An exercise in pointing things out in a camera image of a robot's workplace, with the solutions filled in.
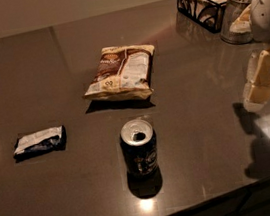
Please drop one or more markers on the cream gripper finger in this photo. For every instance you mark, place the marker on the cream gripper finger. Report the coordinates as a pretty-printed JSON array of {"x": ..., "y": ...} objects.
[
  {"x": 252, "y": 66},
  {"x": 255, "y": 97}
]

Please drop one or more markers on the brown chip bag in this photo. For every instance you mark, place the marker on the brown chip bag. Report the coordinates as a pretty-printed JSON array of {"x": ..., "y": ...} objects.
[{"x": 123, "y": 74}]

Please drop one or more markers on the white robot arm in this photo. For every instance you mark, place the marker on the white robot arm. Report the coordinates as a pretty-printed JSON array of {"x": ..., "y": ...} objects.
[{"x": 260, "y": 22}]

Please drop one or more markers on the dark pepsi can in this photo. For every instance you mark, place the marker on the dark pepsi can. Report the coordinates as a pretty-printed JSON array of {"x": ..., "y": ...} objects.
[{"x": 138, "y": 144}]

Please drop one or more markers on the metal utensil cup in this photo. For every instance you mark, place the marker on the metal utensil cup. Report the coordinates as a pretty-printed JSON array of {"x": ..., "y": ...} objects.
[{"x": 236, "y": 28}]

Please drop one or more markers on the blue white snack packet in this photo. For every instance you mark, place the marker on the blue white snack packet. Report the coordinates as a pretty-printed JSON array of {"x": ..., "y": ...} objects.
[{"x": 39, "y": 143}]

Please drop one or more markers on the black wire napkin basket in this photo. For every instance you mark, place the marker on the black wire napkin basket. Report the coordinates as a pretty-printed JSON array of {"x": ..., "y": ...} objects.
[{"x": 207, "y": 13}]

